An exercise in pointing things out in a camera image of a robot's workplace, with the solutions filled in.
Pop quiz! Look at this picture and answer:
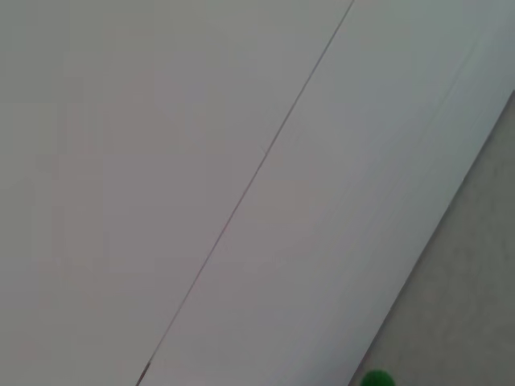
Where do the cream canvas handbag green handles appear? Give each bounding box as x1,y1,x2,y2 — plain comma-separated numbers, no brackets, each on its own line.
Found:
359,369,396,386

